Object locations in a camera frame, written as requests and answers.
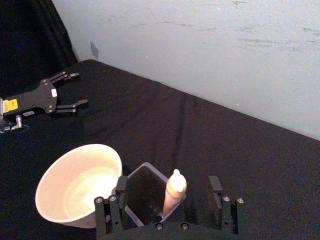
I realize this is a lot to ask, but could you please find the cream plastic utensil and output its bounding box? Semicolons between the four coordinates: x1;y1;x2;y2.
162;168;187;216

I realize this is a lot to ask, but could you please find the black table cloth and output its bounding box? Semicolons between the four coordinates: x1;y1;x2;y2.
0;59;320;240

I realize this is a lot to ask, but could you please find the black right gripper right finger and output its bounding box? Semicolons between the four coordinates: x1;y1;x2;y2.
205;175;245;236

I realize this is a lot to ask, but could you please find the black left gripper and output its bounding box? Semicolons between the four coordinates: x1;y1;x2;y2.
3;71;90;119

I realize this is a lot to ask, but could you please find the black hanging curtain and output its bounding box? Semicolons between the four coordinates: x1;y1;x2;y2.
0;0;80;94

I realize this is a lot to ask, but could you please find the white ceramic bowl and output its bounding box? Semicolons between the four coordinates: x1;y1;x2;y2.
34;143;124;229

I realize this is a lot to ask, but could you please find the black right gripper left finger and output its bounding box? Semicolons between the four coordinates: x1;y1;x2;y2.
93;175;130;237

